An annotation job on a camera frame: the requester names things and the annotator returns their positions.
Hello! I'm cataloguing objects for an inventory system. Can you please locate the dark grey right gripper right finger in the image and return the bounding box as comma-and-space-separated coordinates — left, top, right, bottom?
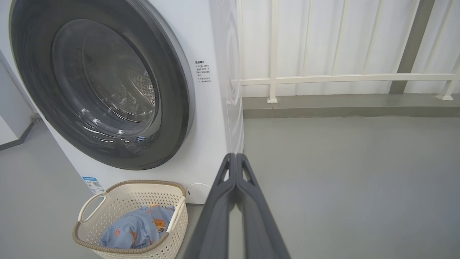
235, 153, 291, 259

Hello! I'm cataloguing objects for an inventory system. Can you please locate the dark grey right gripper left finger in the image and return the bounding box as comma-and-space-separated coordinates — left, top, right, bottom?
183, 153, 237, 259

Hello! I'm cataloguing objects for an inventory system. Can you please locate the blue cartoon print garment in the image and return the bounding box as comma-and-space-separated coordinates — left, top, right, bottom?
99, 205, 176, 250

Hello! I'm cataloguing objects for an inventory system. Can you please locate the round glass washing machine door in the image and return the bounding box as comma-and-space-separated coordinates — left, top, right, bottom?
9, 0, 196, 171

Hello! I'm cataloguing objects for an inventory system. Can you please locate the white front-load washing machine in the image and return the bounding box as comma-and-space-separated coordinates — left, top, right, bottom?
0, 0, 245, 205

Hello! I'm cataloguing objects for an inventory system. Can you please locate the cream perforated laundry basket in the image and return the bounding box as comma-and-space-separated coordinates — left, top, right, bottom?
72, 180, 188, 259

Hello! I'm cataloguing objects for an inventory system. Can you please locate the round white filter cover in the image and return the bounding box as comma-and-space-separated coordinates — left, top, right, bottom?
186, 183, 212, 204

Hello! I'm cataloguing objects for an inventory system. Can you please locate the blue energy label sticker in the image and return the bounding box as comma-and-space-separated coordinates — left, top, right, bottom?
82, 176, 105, 195

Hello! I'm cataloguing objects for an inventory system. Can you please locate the white metal railing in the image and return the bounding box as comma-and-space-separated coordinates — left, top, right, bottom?
232, 0, 460, 104

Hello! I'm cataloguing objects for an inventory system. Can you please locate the perforated steel drum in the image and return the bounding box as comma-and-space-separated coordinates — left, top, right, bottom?
124, 70, 157, 117

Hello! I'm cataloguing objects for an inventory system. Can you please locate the black printed text label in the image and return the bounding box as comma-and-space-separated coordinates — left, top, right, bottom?
195, 60, 212, 84

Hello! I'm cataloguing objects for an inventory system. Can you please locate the grey steel post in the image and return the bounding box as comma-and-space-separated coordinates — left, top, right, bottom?
389, 0, 436, 95

